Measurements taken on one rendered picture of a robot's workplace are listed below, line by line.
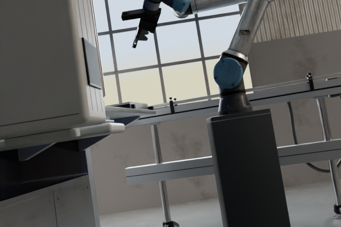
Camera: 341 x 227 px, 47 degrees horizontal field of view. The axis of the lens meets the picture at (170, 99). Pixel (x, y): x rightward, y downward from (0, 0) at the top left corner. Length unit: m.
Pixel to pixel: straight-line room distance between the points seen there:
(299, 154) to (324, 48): 2.17
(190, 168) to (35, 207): 1.33
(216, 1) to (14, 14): 1.03
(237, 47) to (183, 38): 2.83
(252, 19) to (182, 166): 1.43
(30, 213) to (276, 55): 3.41
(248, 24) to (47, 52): 0.91
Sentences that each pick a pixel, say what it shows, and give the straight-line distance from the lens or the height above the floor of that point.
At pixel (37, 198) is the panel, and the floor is 0.57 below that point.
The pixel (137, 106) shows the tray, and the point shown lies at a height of 0.90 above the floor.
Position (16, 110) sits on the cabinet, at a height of 0.85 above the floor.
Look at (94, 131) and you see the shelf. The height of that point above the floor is 0.79.
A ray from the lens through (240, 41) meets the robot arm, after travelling 1.62.
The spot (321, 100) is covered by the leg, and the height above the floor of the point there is 0.82.
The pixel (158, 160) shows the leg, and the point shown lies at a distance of 2.83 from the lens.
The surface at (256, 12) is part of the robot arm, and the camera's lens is 1.64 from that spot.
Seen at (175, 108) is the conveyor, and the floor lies 0.91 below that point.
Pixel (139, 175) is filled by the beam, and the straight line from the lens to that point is 2.87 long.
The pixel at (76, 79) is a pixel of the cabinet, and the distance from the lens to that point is 0.93.
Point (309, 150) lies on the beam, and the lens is 2.71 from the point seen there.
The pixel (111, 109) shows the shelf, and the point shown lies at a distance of 1.48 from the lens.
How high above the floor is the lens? 0.75
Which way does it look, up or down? 5 degrees up
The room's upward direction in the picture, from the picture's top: 9 degrees counter-clockwise
